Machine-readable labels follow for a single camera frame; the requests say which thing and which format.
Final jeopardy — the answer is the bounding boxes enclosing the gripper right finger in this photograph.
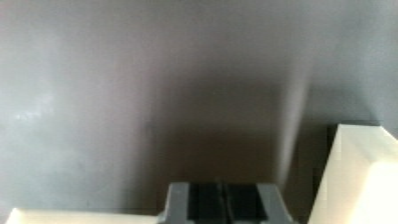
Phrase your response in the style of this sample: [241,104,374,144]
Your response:
[225,182,299,224]

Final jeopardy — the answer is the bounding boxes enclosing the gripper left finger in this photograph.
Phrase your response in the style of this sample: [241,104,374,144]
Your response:
[159,181,226,224]

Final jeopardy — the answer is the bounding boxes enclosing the white cabinet body box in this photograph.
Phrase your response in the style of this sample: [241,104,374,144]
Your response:
[4,124,398,224]

